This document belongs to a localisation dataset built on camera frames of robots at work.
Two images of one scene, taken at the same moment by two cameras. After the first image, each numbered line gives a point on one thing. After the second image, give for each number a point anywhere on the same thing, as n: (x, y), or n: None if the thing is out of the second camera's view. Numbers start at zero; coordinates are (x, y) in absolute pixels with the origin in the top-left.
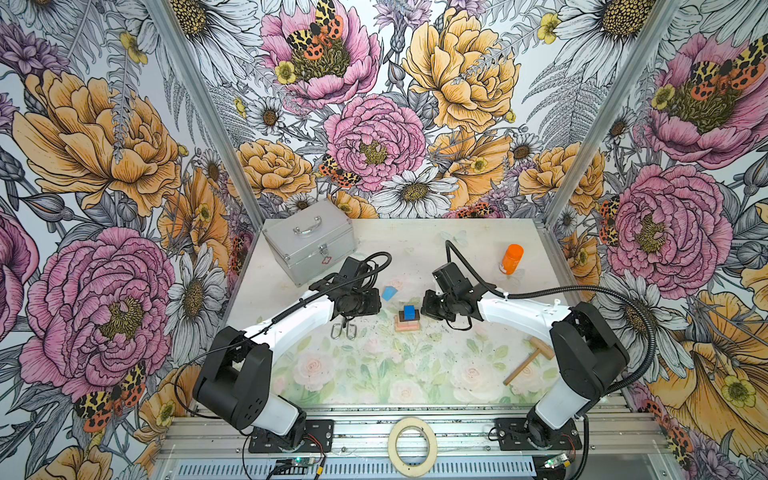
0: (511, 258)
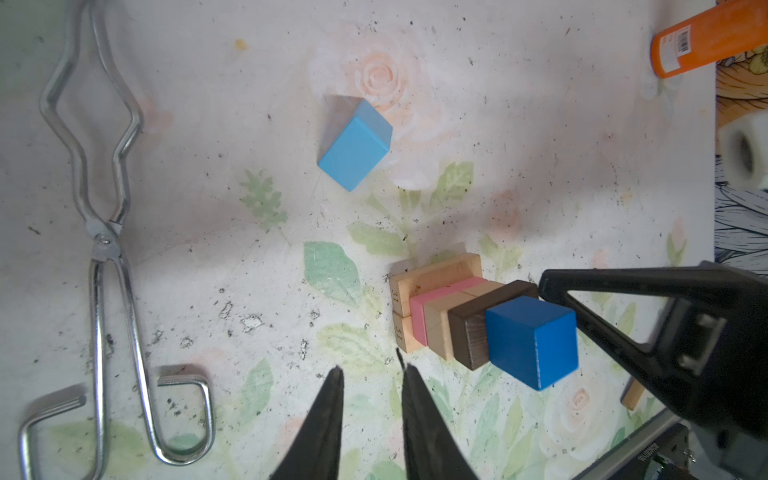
0: (720, 32)
